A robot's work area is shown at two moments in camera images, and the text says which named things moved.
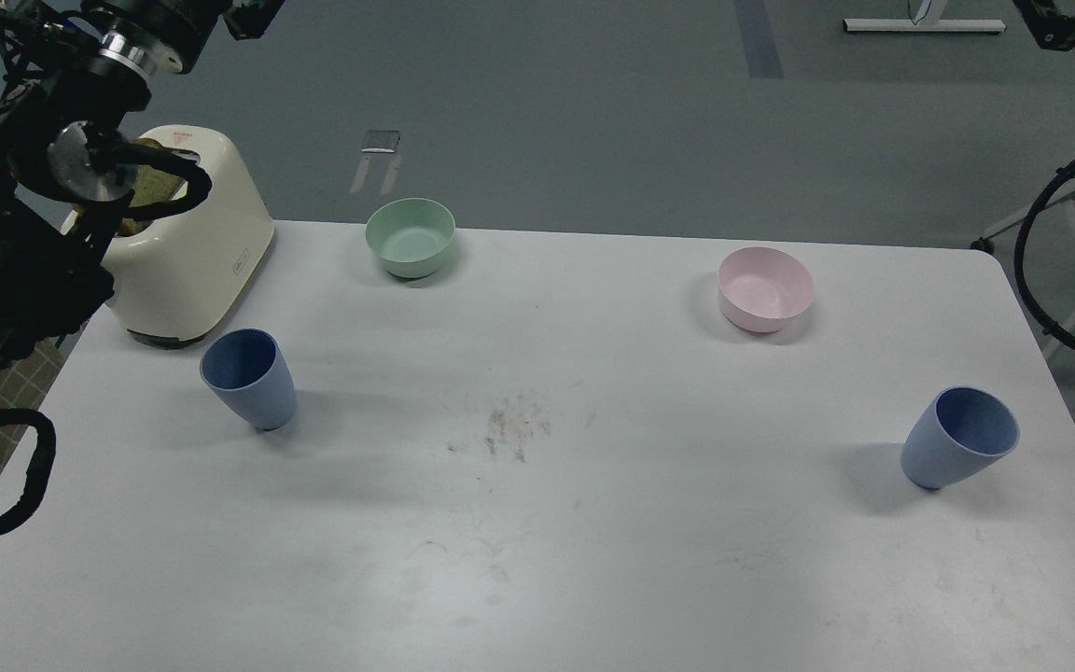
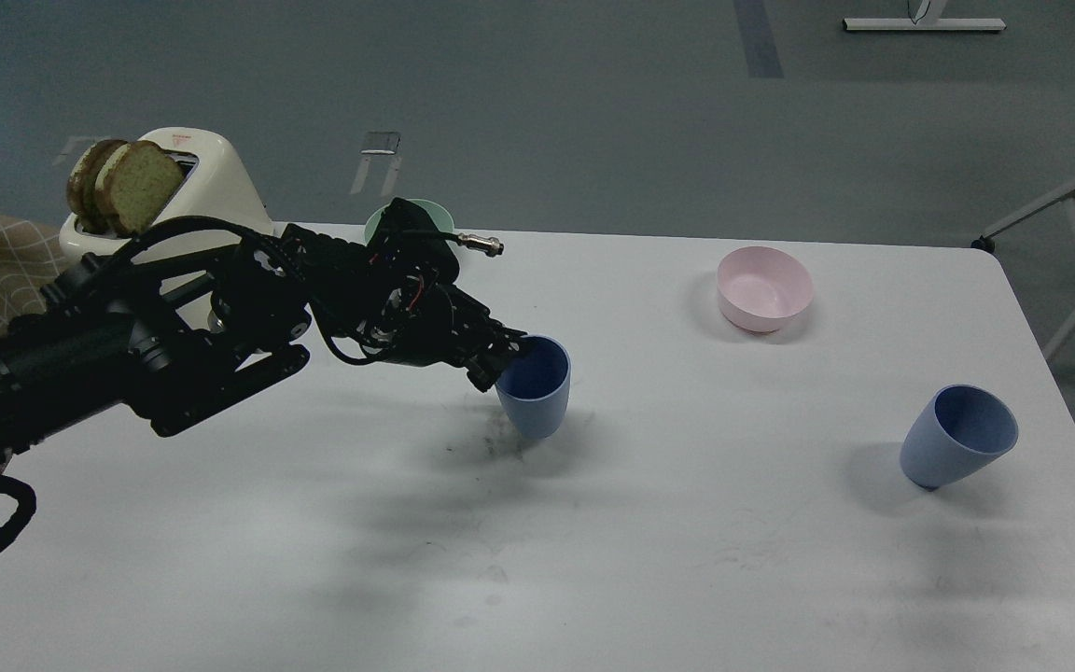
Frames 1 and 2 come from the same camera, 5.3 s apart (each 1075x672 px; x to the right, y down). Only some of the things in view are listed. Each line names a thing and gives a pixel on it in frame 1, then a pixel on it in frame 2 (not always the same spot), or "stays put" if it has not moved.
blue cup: x=961 y=430 stays put
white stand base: x=876 y=24 stays put
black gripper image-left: x=158 y=36 to x=408 y=303
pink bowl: x=761 y=289 stays put
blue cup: x=248 y=371 to x=535 y=386
